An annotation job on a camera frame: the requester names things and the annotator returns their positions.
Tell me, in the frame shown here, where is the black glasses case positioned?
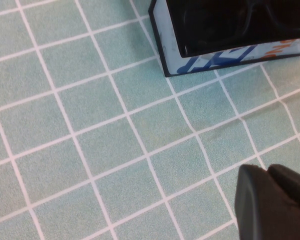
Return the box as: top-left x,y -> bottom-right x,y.
148,0 -> 300,78

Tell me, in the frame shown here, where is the green checked tablecloth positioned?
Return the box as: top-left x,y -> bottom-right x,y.
0,0 -> 300,240

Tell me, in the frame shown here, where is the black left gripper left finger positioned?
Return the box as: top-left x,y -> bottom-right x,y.
234,163 -> 300,240

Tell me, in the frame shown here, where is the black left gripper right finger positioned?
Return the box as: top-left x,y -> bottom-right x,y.
266,163 -> 300,219

